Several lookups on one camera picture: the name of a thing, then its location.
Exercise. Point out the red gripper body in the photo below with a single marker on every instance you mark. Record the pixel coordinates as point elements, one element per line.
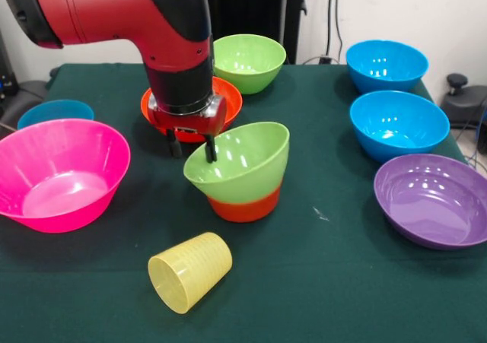
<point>190,122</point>

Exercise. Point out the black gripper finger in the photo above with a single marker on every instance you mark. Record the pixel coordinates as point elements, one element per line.
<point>174,143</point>
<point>210,149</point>

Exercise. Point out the green bowl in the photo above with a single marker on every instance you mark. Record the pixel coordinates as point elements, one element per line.
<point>251,61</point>
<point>239,168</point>

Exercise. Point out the small orange bowl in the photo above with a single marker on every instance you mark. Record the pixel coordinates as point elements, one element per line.
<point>243,210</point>

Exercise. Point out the large pink bowl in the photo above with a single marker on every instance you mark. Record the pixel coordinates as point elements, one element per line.
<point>57,175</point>

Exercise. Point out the yellow plastic cup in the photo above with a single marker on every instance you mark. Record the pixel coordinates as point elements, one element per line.
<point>194,270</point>

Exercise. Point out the large orange-red bowl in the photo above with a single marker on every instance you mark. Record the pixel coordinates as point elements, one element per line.
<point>232,99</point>

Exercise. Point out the small blue bowl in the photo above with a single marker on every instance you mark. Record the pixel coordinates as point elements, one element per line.
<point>53,111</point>

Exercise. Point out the dark green tablecloth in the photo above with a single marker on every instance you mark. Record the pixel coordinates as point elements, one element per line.
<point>243,301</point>

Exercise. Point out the black equipment box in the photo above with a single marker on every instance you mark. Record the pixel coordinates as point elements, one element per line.
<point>5,80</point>

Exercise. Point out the large blue bowl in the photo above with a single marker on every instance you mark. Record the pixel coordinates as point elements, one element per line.
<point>395,122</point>
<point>384,65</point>

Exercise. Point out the purple bowl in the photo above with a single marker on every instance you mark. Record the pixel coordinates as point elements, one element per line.
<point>430,202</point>

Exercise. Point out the black stand with knob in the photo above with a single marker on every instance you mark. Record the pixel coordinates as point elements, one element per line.
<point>468,99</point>

